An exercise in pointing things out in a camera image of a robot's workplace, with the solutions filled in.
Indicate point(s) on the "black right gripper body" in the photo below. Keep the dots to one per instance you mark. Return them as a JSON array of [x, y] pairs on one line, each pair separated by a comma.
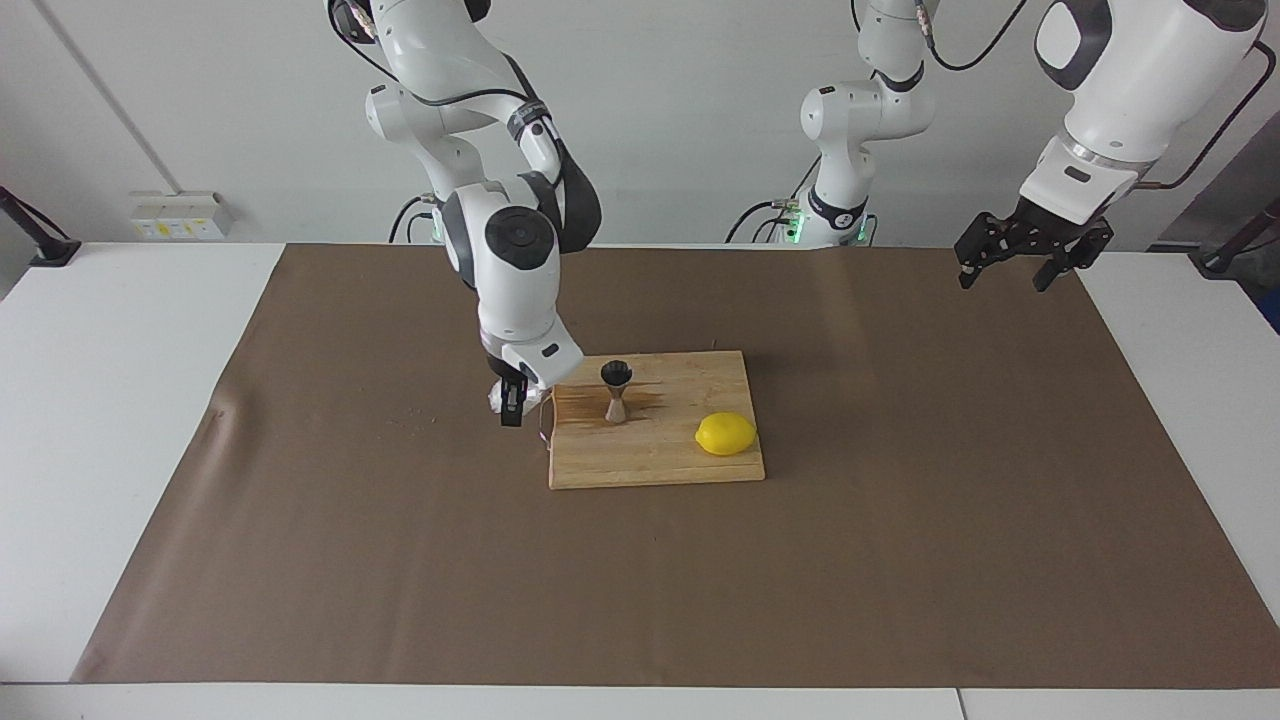
[[497, 368]]

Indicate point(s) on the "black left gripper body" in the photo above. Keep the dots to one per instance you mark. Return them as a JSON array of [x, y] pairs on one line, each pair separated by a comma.
[[1050, 235]]

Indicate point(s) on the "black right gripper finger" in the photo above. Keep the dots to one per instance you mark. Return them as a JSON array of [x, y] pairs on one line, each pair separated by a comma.
[[513, 402]]

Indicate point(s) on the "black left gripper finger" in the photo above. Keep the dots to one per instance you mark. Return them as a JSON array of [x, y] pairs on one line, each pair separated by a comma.
[[978, 245], [1080, 250]]

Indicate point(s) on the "small clear crinkled cup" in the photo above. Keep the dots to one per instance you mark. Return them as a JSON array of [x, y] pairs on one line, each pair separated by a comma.
[[537, 398]]

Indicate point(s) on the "steel double jigger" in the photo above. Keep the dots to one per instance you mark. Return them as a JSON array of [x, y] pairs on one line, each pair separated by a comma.
[[616, 405]]

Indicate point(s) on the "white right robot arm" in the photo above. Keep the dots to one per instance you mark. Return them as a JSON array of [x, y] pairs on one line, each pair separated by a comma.
[[515, 290]]

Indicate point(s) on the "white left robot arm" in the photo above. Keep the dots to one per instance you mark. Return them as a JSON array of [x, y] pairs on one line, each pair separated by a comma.
[[1140, 90]]

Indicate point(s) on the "black clamp stand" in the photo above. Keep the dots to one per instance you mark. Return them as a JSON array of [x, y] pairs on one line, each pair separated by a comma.
[[1225, 258], [45, 245]]

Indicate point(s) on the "wooden cutting board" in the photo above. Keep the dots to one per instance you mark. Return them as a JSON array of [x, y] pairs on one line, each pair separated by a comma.
[[650, 460]]

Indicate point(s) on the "blue object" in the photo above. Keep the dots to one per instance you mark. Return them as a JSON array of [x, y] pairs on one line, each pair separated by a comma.
[[1273, 312]]

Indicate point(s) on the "brown paper table mat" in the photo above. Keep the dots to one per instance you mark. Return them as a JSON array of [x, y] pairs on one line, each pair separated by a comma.
[[400, 580]]

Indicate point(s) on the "yellow lemon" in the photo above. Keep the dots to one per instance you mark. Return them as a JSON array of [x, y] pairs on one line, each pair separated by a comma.
[[725, 434]]

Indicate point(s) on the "white wall socket box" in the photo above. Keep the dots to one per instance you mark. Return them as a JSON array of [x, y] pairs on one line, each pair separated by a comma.
[[178, 215]]

